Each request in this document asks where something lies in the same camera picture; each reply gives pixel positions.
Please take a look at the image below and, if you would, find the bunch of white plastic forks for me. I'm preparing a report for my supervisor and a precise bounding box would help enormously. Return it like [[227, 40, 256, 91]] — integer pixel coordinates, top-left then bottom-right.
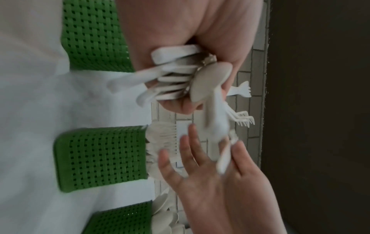
[[144, 121, 180, 181]]

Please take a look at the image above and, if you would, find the handful of white plastic cutlery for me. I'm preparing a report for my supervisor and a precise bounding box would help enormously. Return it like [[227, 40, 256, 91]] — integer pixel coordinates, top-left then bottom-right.
[[106, 44, 256, 175]]

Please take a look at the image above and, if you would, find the bunch of white plastic spoons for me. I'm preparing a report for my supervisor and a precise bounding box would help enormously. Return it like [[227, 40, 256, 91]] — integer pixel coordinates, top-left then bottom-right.
[[150, 187, 192, 234]]

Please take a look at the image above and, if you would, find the person's right hand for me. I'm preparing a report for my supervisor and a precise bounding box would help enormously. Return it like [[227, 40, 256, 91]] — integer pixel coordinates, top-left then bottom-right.
[[158, 124, 290, 234]]

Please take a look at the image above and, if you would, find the person's left hand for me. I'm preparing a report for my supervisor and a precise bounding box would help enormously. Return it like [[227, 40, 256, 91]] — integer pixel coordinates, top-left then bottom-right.
[[115, 0, 264, 115]]

